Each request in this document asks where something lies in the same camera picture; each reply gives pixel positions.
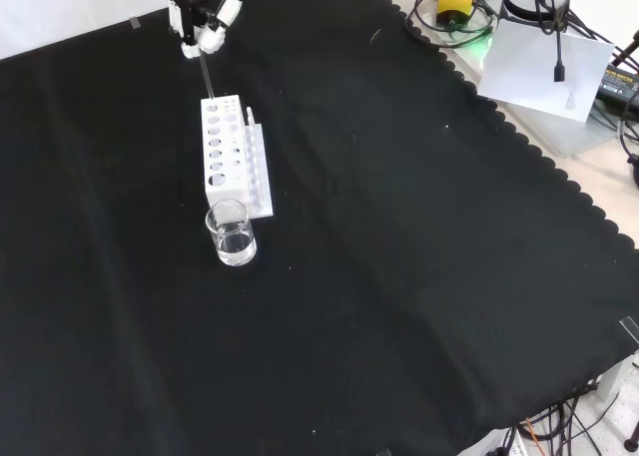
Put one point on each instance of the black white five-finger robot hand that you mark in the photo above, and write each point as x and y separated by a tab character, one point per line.
209	37

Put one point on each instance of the clear glass rod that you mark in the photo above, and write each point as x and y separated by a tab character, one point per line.
207	77

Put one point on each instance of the white test tube rack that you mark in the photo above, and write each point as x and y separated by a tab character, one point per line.
222	186

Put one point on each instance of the small clear tape strip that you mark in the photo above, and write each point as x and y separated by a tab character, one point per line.
135	23

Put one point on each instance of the small glass beaker with water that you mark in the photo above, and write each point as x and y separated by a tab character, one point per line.
237	250

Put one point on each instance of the yellow stop button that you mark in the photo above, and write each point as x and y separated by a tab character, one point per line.
454	4

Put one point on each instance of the black bench cloth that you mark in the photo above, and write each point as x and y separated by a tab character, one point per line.
349	276

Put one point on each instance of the white paper sheet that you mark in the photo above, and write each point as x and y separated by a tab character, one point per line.
519	72

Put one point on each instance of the pale grey board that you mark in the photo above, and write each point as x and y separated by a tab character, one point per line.
574	136

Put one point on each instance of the black power adapter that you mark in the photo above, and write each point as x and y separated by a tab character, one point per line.
621	84

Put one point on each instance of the black tripod leg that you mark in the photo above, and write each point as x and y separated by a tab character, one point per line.
626	52

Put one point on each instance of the black tripod foot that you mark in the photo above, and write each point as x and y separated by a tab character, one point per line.
635	171

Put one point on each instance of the white power strip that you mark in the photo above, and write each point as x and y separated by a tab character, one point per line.
514	443

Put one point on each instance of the large clear tape strip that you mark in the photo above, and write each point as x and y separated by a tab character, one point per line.
630	332

